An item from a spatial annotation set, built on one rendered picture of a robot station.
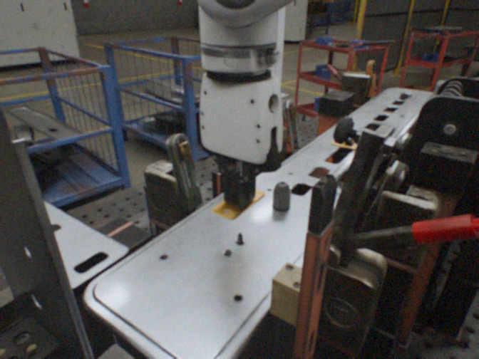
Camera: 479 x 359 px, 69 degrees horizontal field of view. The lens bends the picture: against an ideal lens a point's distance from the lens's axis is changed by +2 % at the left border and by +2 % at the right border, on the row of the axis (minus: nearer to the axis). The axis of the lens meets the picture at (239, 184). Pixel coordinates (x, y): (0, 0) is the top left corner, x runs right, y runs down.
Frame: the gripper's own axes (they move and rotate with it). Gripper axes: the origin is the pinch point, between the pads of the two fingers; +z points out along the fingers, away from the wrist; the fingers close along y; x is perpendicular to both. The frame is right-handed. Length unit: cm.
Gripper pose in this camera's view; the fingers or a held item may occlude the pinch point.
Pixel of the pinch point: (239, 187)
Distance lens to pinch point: 47.0
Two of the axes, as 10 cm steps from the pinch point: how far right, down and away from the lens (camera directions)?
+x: -5.8, 4.0, -7.1
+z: 0.0, 8.7, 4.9
